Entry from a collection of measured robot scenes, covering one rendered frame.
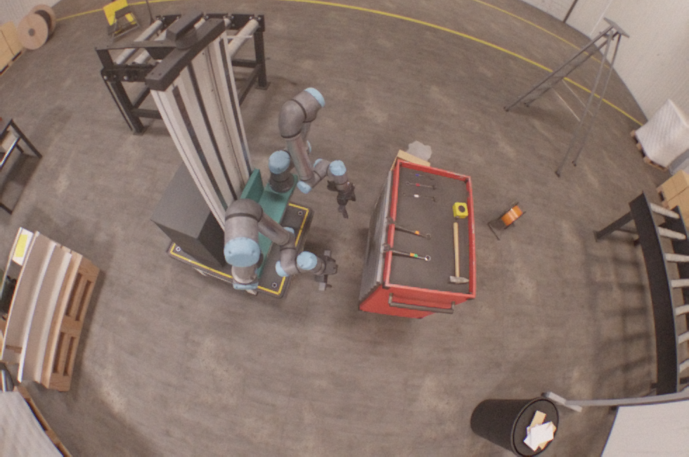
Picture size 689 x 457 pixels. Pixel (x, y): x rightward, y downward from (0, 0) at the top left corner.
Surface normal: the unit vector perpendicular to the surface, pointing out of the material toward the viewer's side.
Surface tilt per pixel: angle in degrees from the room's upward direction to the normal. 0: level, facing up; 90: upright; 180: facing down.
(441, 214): 0
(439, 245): 0
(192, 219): 0
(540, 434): 12
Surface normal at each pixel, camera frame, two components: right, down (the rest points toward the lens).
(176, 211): 0.11, -0.49
